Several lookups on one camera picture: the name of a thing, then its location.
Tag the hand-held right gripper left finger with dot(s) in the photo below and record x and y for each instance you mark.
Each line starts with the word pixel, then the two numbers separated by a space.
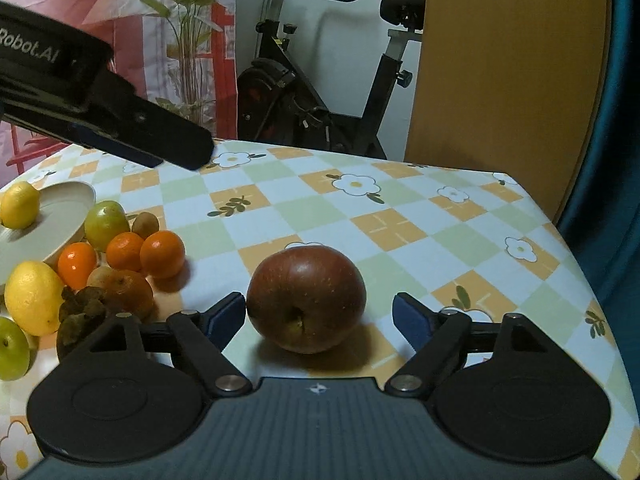
pixel 227 315

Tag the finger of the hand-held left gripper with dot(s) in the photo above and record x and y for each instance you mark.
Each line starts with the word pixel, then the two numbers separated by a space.
pixel 110 145
pixel 165 130

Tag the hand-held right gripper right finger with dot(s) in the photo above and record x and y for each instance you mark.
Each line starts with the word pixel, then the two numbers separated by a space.
pixel 412 320

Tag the large red apple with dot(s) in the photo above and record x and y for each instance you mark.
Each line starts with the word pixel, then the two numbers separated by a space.
pixel 305 290

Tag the small mandarin orange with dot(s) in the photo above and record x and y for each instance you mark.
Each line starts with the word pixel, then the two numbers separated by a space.
pixel 76 265
pixel 125 250
pixel 162 255

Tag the beige round plate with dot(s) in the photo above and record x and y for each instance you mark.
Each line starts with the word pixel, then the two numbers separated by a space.
pixel 55 215

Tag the large dark orange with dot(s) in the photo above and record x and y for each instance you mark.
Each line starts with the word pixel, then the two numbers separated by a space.
pixel 127 292

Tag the dark purple mangosteen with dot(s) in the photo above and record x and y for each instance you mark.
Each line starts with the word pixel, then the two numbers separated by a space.
pixel 80 320

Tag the yellow lemon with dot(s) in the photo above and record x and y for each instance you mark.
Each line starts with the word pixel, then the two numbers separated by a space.
pixel 32 297
pixel 20 205

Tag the small bright green apple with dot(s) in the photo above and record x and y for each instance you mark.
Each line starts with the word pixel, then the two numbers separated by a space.
pixel 12 347

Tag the small yellow-green apple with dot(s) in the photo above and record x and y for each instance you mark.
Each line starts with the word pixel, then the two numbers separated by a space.
pixel 105 222

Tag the printed pink room backdrop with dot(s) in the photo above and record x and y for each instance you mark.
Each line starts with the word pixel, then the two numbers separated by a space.
pixel 165 20

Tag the black exercise bike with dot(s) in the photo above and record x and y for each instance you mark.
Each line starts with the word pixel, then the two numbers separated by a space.
pixel 280 100

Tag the checkered floral tablecloth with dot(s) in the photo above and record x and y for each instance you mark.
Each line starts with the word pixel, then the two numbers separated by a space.
pixel 350 200

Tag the teal cloth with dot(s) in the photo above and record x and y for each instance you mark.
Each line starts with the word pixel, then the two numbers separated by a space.
pixel 620 210

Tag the brown wooden board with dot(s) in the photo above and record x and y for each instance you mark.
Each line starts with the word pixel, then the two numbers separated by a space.
pixel 500 85

